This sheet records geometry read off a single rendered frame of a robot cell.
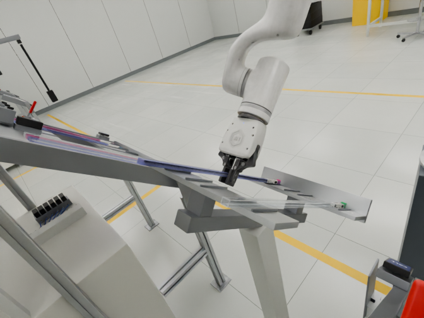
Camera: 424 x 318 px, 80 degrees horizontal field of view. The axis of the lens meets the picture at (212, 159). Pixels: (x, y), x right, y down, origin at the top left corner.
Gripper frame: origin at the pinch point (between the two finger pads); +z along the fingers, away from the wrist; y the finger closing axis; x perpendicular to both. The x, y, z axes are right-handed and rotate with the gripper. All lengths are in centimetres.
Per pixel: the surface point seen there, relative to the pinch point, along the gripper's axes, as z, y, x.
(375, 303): 13.7, 33.6, 23.1
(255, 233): 9.9, 10.5, 4.2
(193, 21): -450, -702, 376
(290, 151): -45, -70, 153
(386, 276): 6.0, 35.1, 9.1
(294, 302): 42, 0, 82
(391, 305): 8.5, 37.7, -1.5
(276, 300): 28.0, 11.5, 28.2
